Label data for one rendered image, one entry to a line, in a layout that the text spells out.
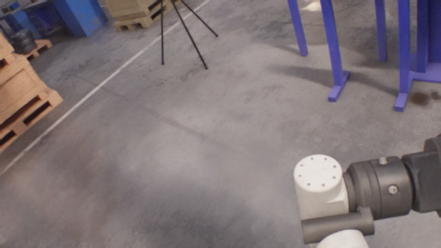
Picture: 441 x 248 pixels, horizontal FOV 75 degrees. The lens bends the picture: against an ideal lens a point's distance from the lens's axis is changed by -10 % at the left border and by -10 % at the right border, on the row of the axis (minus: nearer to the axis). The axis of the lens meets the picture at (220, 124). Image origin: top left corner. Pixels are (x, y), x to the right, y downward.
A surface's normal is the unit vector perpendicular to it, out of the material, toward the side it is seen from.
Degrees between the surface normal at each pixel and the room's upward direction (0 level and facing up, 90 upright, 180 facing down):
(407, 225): 0
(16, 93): 90
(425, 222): 0
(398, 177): 21
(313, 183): 5
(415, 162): 41
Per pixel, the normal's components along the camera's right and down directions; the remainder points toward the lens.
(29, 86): 0.71, 0.22
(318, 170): -0.26, -0.74
